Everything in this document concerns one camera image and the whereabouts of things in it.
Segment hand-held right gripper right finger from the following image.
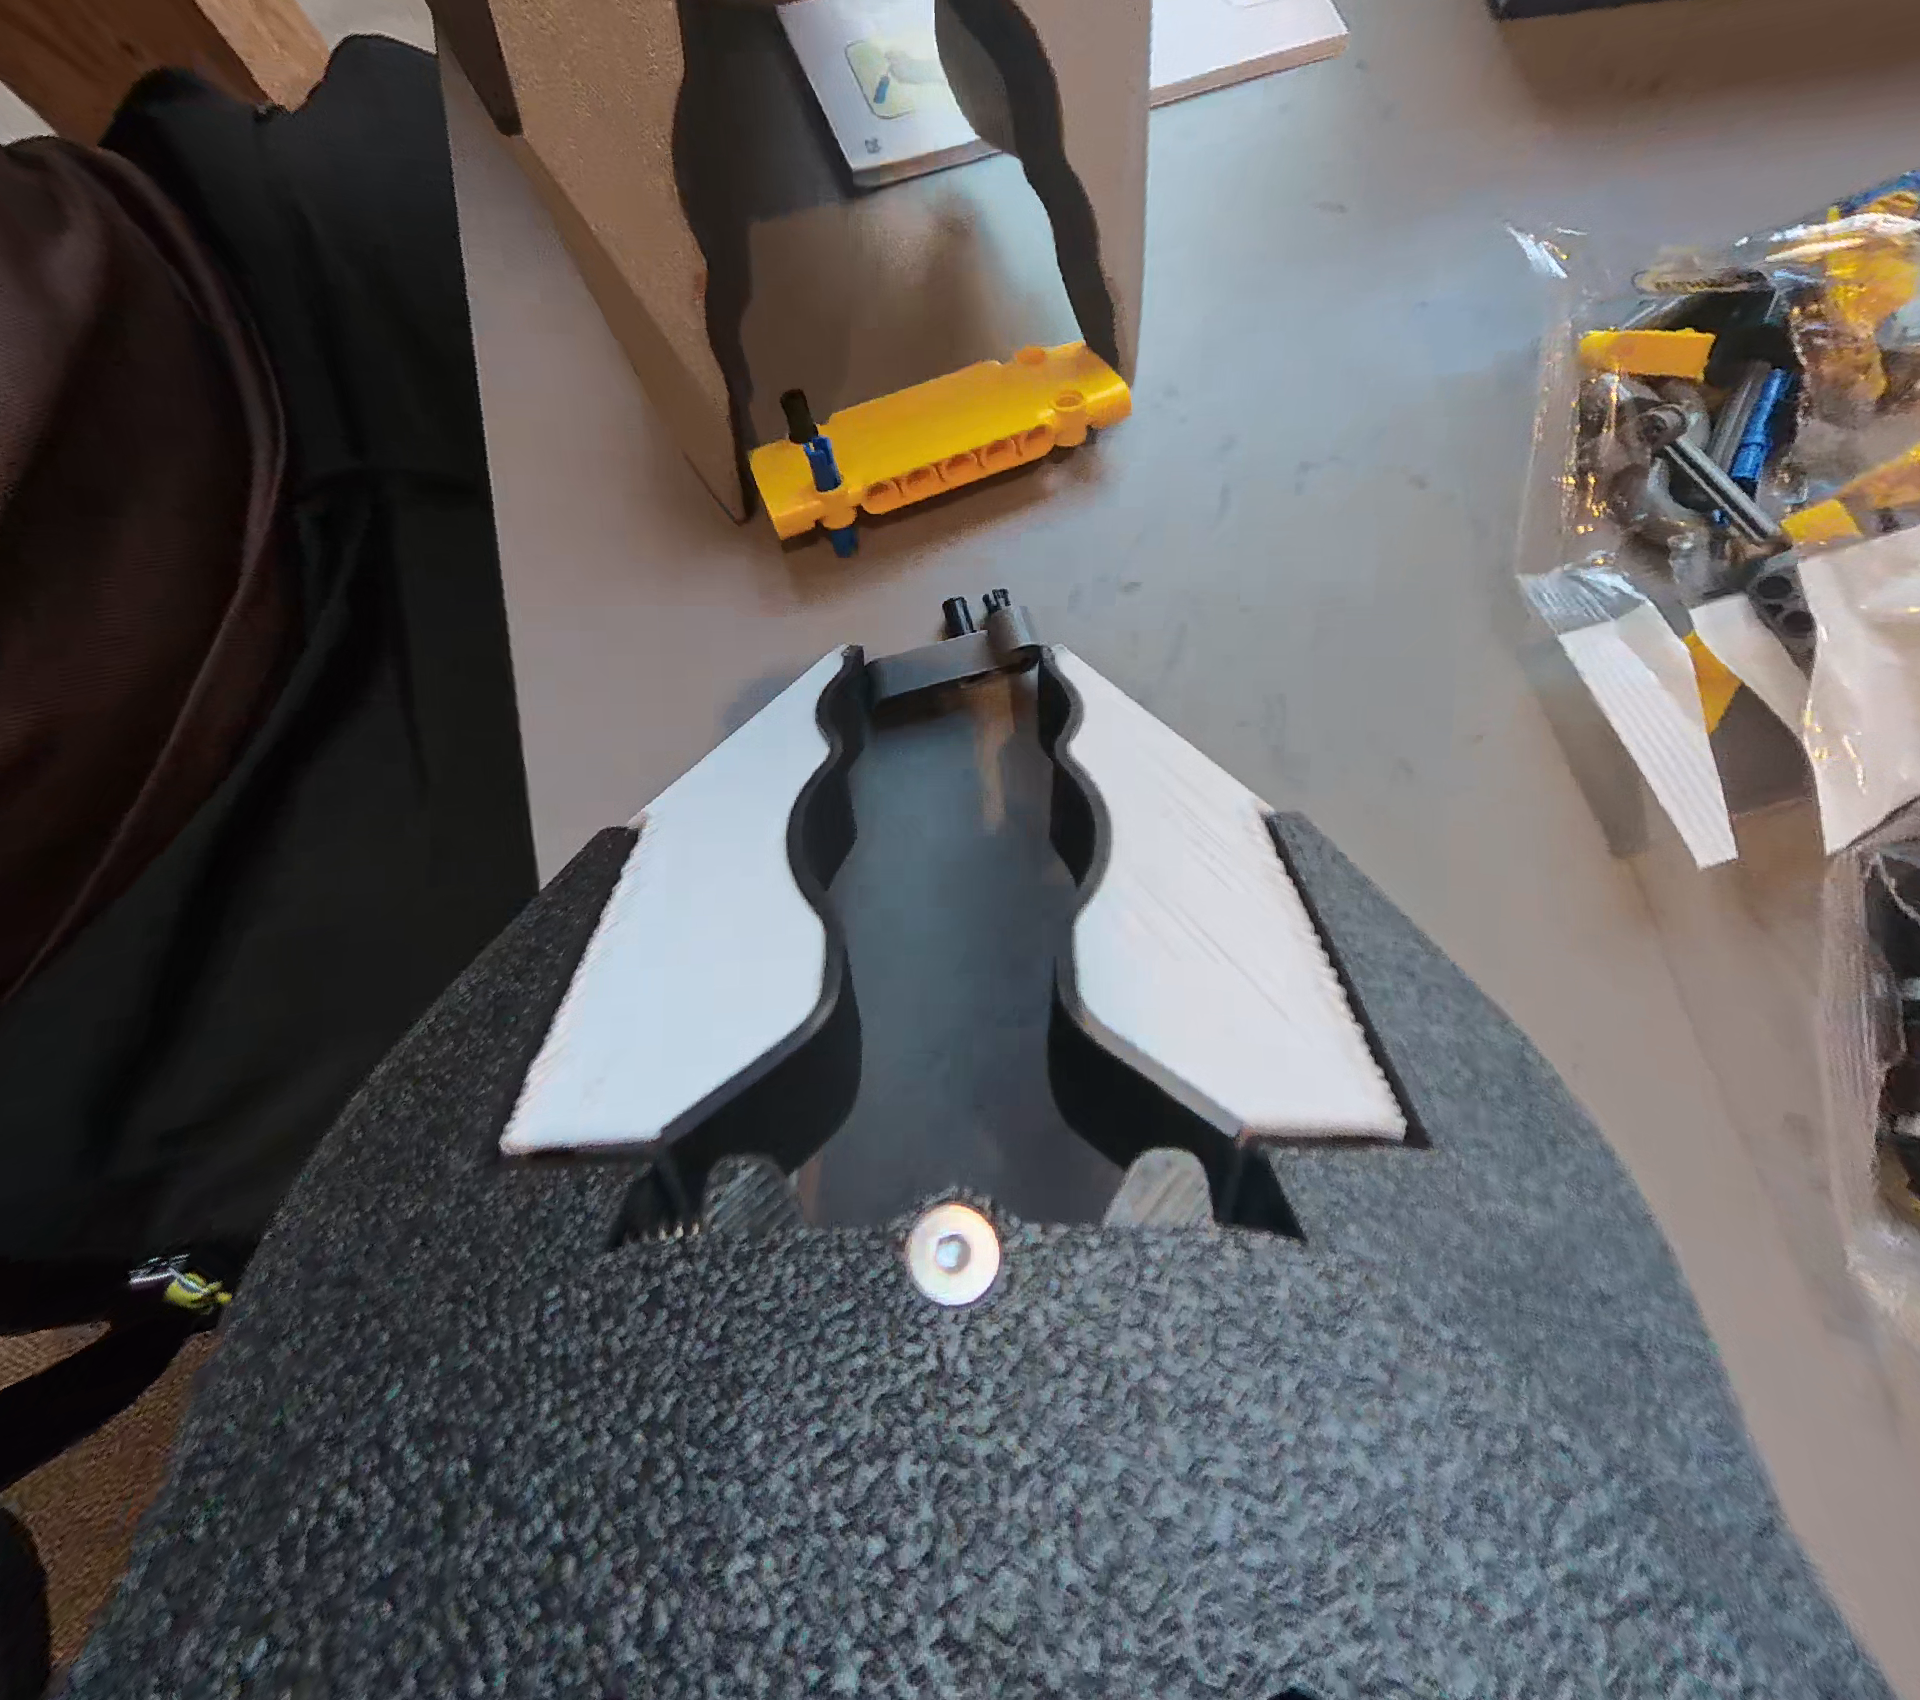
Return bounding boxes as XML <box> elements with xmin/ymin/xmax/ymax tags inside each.
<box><xmin>1035</xmin><ymin>642</ymin><xmax>1411</xmax><ymax>1148</ymax></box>

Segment clear bag yellow blue parts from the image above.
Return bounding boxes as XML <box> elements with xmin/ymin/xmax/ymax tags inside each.
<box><xmin>1507</xmin><ymin>172</ymin><xmax>1920</xmax><ymax>871</ymax></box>

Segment person's torso brown sweater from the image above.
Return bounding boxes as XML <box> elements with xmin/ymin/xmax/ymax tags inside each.
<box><xmin>0</xmin><ymin>133</ymin><xmax>294</xmax><ymax>999</ymax></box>

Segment yellow building panel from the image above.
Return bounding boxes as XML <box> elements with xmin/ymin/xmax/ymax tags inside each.
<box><xmin>747</xmin><ymin>340</ymin><xmax>1134</xmax><ymax>559</ymax></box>

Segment person's legs black pants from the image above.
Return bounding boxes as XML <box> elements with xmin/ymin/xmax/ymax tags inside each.
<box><xmin>0</xmin><ymin>34</ymin><xmax>543</xmax><ymax>1478</ymax></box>

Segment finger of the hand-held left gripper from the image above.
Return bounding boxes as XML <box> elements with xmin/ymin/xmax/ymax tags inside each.
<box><xmin>893</xmin><ymin>0</ymin><xmax>1160</xmax><ymax>381</ymax></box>
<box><xmin>425</xmin><ymin>0</ymin><xmax>760</xmax><ymax>528</ymax></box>

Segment clear bag black red parts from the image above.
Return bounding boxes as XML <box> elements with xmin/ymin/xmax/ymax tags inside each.
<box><xmin>1814</xmin><ymin>814</ymin><xmax>1920</xmax><ymax>1298</ymax></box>

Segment small blue pin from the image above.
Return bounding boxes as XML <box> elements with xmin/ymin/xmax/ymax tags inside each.
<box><xmin>803</xmin><ymin>433</ymin><xmax>861</xmax><ymax>560</ymax></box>

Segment grey desk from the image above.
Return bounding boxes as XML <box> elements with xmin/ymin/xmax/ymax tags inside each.
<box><xmin>443</xmin><ymin>0</ymin><xmax>1920</xmax><ymax>1700</ymax></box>

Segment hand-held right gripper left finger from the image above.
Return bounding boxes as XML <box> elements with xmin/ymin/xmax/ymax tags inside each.
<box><xmin>499</xmin><ymin>644</ymin><xmax>873</xmax><ymax>1161</ymax></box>

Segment dark grey short beam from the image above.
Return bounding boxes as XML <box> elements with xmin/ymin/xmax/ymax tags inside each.
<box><xmin>866</xmin><ymin>613</ymin><xmax>1053</xmax><ymax>717</ymax></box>

